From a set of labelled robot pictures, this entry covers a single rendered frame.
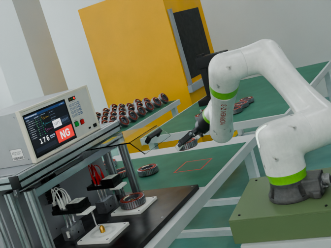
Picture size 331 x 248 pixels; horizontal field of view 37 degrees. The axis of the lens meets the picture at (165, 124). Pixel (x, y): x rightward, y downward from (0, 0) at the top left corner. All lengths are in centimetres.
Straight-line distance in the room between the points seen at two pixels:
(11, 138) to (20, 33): 404
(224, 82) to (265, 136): 37
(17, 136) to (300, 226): 106
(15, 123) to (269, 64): 95
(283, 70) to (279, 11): 518
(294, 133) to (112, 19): 441
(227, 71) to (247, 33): 528
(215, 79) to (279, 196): 50
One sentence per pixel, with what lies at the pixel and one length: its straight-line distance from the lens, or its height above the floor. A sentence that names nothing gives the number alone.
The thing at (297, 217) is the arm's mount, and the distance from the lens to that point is 155.
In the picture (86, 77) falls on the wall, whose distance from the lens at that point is 845.
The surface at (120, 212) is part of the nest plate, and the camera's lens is 212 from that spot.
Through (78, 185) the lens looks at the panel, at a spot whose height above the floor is 90.
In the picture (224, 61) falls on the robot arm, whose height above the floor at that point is 128.
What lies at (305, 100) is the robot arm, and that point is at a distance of 168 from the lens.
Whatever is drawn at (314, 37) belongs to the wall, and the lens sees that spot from 690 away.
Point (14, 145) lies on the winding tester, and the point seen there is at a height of 120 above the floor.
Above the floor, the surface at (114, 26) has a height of 164.
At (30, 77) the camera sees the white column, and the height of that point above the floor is 137.
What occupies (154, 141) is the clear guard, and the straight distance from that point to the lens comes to 209.
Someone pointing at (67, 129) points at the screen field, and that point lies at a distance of 208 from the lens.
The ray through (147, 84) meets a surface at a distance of 571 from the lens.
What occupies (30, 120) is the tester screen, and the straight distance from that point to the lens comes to 193.
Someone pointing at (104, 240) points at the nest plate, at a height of 78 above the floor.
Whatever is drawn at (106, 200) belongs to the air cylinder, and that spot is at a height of 82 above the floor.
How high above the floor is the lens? 145
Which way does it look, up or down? 10 degrees down
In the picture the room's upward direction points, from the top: 16 degrees counter-clockwise
